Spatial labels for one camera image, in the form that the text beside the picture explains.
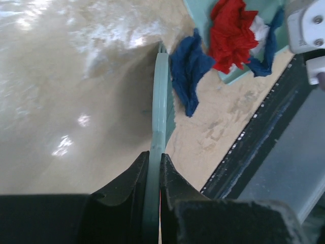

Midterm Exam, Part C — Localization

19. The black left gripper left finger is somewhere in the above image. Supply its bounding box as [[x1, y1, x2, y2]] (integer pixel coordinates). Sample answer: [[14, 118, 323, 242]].
[[1, 151, 149, 243]]

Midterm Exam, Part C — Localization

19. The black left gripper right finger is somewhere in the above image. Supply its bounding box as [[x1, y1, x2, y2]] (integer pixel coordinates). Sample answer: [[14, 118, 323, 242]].
[[160, 154, 309, 243]]

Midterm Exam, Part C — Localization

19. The green hand brush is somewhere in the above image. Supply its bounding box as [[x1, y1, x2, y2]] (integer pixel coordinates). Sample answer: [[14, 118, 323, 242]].
[[142, 42, 176, 243]]

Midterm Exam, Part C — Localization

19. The blue scrap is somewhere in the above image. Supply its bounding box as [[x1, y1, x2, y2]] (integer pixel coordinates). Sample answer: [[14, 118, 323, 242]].
[[170, 28, 216, 117], [247, 8, 284, 77]]

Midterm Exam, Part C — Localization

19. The red paper scrap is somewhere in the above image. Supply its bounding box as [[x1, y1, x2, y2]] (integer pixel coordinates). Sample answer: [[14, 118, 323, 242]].
[[209, 0, 258, 74]]

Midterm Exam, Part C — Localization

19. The green plastic dustpan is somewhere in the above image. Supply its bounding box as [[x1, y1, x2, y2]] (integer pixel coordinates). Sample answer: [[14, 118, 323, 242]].
[[184, 1, 288, 84]]

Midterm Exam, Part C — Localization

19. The white paper wad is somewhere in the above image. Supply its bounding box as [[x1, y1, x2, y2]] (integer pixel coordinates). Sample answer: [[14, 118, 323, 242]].
[[250, 15, 270, 56]]

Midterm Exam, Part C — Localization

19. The aluminium rail frame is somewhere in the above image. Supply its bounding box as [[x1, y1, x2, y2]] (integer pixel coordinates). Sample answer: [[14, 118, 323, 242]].
[[239, 88, 324, 222]]

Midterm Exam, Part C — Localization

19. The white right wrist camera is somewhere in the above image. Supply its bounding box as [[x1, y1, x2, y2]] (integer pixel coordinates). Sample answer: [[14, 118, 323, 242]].
[[285, 0, 324, 90]]

